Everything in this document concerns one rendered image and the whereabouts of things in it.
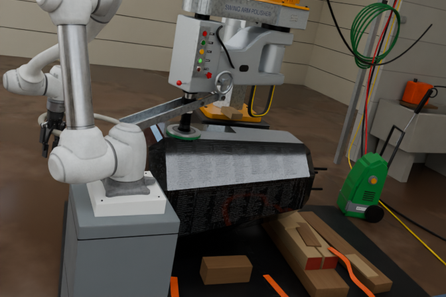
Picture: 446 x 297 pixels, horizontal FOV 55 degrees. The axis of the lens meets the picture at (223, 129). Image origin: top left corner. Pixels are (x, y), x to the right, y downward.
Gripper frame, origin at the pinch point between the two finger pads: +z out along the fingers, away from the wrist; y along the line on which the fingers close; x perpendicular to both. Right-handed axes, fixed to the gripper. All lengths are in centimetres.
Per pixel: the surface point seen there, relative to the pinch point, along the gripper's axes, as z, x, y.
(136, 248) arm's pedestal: 15, -69, -10
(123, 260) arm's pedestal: 21, -67, -13
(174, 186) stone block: 18, -35, 61
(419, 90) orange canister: -55, -106, 435
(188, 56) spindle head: -55, -18, 71
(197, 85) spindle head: -40, -25, 76
